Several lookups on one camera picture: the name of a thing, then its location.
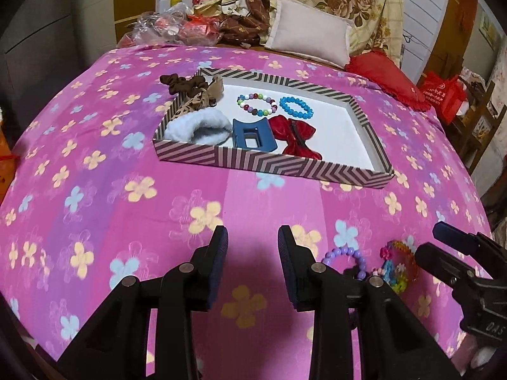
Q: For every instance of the tan leopard hair bow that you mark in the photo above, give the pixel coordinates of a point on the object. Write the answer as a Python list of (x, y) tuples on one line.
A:
[(204, 97)]

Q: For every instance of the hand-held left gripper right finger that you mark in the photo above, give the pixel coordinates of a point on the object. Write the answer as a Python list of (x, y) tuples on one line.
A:
[(288, 269)]

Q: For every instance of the brown patterned cloth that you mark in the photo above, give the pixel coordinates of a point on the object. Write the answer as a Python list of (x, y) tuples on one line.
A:
[(245, 19)]

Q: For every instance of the white fluffy scrunchie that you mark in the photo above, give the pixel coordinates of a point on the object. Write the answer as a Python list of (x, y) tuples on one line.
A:
[(198, 128)]

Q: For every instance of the clear plastic bags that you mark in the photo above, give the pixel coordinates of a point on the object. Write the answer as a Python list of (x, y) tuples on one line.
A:
[(158, 27)]

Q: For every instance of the blue hair claw clip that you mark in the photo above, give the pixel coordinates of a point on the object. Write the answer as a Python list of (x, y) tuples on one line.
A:
[(241, 130)]

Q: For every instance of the red hat plush toy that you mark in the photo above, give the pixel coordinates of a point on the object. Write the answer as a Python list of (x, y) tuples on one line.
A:
[(208, 4)]

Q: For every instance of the brown scrunchie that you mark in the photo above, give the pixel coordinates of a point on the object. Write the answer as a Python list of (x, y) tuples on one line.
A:
[(174, 83)]

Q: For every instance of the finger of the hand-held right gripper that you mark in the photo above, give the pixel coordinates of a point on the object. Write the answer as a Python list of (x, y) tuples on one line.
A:
[(439, 259), (455, 235)]

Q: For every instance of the red shopping bag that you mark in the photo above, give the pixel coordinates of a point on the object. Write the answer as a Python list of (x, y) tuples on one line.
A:
[(443, 97)]

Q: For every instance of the striped shallow cardboard box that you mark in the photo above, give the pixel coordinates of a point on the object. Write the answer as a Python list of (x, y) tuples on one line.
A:
[(348, 142)]

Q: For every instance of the red wrapped package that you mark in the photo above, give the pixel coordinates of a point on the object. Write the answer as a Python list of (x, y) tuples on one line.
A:
[(200, 31)]

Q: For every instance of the white pillow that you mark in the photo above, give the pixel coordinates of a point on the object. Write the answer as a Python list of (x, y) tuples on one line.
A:
[(309, 31)]

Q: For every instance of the red frilled cushion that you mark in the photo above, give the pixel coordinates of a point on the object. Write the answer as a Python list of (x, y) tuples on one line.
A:
[(386, 77)]

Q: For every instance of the red velvet hair bow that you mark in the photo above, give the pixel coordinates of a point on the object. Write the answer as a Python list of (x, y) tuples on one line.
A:
[(295, 142)]

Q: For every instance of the wooden rack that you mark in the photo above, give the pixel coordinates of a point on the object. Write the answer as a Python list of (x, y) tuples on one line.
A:
[(481, 118)]

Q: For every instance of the pink flowered bedspread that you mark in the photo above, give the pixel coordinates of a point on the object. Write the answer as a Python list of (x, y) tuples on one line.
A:
[(119, 190)]

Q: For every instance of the grey cabinet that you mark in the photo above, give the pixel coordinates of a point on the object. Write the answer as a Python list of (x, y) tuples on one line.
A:
[(39, 67)]

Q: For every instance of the orange plastic basket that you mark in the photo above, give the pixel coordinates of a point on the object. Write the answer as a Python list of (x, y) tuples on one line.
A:
[(4, 162)]

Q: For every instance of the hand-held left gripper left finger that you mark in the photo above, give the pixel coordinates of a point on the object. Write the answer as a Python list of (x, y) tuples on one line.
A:
[(218, 261)]

